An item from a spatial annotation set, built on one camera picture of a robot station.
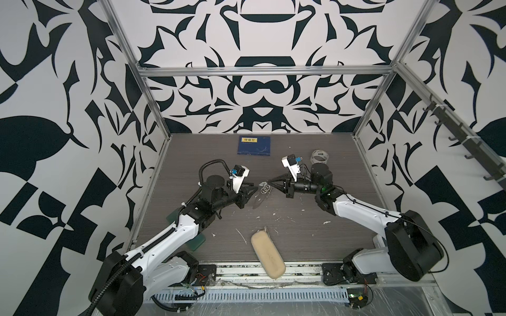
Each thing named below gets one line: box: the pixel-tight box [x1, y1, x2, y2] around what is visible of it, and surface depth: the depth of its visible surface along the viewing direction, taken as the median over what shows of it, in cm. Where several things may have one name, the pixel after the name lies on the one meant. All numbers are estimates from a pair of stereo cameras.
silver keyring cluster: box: [260, 184, 273, 195], surface depth 77 cm
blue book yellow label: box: [237, 135, 271, 157], surface depth 117 cm
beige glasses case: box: [251, 229, 286, 280], surface depth 77 cm
